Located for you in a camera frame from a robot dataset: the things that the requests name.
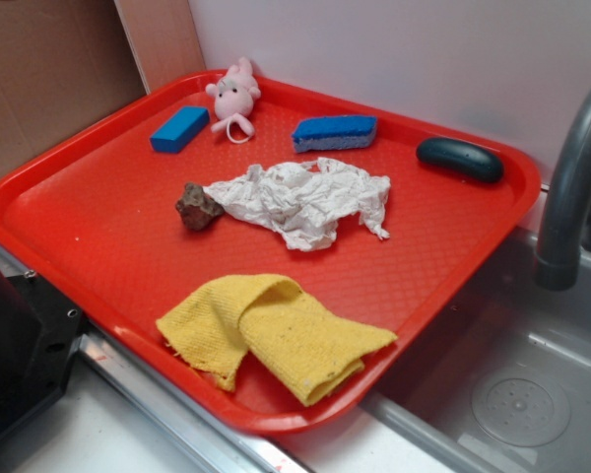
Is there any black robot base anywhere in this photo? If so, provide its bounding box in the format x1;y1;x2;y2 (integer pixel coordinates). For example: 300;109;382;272
0;270;85;441

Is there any brown rock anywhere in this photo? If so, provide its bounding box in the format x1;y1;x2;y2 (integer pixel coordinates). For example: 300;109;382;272
175;182;225;232

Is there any crumpled white paper towel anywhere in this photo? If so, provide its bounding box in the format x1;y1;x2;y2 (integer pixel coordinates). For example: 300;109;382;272
204;157;391;252

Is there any yellow cloth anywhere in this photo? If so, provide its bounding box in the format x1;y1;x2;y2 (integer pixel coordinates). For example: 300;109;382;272
156;274;397;407

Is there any blue sponge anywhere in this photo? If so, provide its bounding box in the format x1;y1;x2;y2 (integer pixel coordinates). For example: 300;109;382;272
291;115;378;153

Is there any pink plush toy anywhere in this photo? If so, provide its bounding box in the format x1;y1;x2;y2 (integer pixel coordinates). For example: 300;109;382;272
205;57;261;145

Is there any blue rectangular block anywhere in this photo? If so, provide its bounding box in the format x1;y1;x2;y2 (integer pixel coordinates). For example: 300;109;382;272
150;105;210;154

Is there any dark oval soap bar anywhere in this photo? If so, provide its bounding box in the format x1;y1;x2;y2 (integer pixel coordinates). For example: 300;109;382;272
416;137;504;183

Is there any red plastic tray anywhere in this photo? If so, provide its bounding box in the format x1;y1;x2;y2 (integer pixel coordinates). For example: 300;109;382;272
0;71;541;435

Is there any grey plastic sink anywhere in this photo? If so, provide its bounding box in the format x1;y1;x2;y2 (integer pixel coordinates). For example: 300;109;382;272
362;230;591;472

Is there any brown cardboard panel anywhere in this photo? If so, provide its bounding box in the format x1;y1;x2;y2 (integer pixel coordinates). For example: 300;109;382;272
0;1;205;177

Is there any grey faucet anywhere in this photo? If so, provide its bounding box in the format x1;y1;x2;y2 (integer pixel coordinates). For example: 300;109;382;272
533;90;591;291

